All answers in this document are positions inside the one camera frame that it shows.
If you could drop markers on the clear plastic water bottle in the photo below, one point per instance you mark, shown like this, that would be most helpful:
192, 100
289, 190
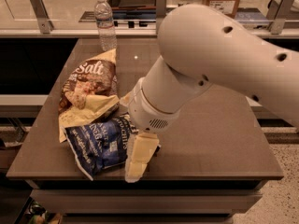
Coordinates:
106, 29

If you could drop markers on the metal railing bracket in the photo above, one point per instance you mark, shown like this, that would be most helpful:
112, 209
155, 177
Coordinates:
160, 12
279, 14
44, 23

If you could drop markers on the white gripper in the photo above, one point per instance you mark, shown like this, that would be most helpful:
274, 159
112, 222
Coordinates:
146, 112

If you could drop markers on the left metal railing bracket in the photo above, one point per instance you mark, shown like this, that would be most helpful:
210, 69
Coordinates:
44, 23

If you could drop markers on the middle metal railing bracket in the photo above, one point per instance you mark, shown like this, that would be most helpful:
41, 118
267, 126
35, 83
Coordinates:
160, 12

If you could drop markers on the brown cream salt chip bag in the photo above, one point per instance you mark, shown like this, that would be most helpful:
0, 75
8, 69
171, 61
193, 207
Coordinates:
90, 92

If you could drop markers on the blue kettle chip bag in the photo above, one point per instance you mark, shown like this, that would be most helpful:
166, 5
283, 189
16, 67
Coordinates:
101, 145

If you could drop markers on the right metal railing bracket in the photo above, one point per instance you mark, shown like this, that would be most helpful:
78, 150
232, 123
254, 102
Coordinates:
279, 14

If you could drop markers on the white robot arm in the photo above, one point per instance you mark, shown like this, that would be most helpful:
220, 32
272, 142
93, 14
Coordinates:
200, 47

